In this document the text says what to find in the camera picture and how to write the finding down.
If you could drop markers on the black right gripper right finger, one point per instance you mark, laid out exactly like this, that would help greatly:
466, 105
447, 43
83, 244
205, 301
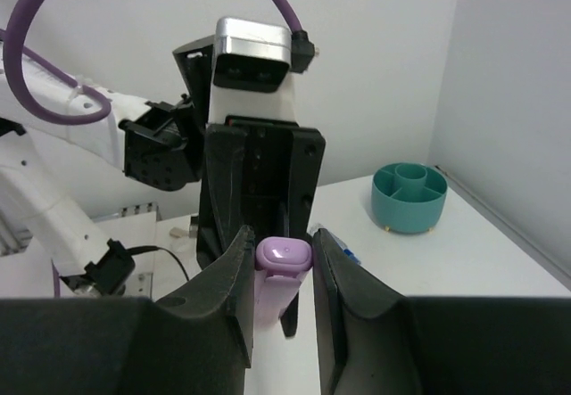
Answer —
373, 340

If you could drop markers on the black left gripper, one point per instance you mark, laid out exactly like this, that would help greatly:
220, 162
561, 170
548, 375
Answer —
259, 173

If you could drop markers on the tan eraser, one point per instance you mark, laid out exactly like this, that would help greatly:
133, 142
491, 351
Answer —
176, 233

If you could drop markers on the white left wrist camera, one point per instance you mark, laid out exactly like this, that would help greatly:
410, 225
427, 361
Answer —
251, 72

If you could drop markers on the teal round desk organizer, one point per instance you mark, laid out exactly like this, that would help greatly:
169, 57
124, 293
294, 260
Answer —
408, 198

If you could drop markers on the pink translucent highlighter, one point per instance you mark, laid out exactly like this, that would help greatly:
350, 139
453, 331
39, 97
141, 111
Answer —
272, 296

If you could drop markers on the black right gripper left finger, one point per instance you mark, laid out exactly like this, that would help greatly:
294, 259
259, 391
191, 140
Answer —
196, 340

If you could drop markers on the blue glue bottle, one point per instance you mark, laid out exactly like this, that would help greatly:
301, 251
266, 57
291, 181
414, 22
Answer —
347, 251

